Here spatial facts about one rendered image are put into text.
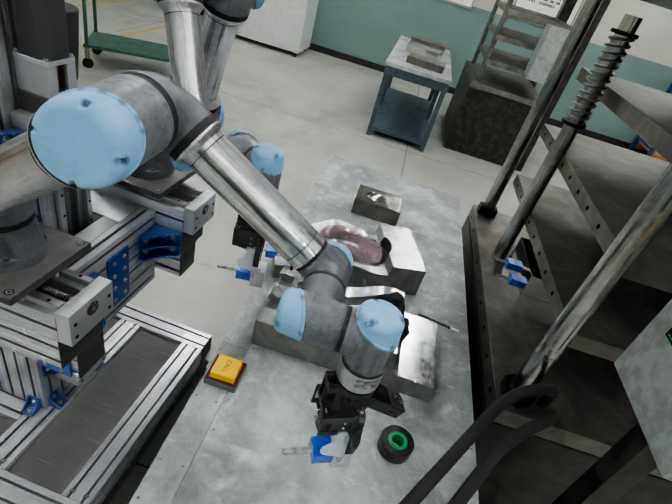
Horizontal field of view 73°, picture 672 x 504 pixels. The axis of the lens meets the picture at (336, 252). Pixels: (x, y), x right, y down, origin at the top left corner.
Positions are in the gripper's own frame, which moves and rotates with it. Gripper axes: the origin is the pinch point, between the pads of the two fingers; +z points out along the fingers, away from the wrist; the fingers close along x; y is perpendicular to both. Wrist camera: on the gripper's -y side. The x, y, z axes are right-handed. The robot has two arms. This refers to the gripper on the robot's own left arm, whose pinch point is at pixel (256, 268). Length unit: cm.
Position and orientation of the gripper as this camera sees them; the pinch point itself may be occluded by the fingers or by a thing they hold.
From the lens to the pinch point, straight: 126.7
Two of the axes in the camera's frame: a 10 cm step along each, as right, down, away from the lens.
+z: -2.4, 7.9, 5.7
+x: -0.4, 5.8, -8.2
